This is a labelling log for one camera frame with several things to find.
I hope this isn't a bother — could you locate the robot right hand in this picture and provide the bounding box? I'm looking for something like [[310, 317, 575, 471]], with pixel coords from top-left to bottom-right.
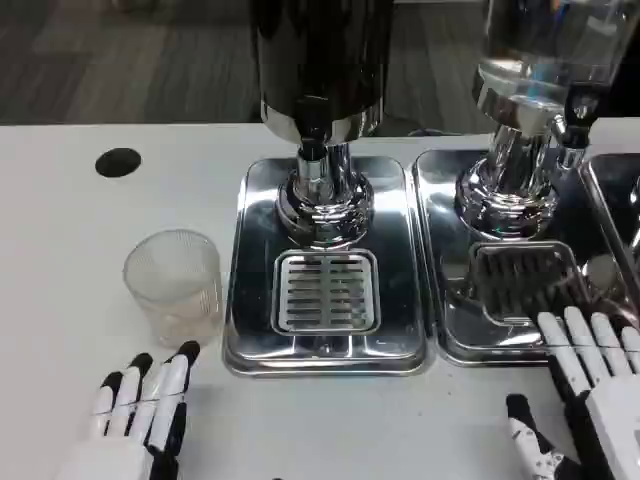
[[505, 305, 640, 480]]

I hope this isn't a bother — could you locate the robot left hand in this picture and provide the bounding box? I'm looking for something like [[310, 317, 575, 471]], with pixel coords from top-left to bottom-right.
[[52, 340, 202, 480]]

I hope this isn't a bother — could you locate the clear ribbed glass cup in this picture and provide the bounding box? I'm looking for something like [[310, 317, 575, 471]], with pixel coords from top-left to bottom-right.
[[122, 228, 224, 350]]

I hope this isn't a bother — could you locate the slotted steel drain grid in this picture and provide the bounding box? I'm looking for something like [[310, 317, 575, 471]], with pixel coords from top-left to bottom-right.
[[469, 241, 584, 326], [271, 248, 382, 335]]

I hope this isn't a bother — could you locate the steel drip tray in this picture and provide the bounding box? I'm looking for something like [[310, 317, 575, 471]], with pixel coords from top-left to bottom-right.
[[222, 154, 429, 376], [410, 148, 640, 369], [577, 153, 640, 301]]

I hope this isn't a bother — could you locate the black round table grommet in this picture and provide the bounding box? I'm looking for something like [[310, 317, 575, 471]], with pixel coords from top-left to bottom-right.
[[94, 147, 142, 178]]

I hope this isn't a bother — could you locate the clear drink dispenser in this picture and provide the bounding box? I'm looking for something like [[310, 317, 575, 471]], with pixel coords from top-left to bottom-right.
[[455, 0, 632, 244]]

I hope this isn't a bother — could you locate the dark drink dispenser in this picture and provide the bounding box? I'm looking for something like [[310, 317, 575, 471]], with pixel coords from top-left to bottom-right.
[[248, 0, 392, 251]]

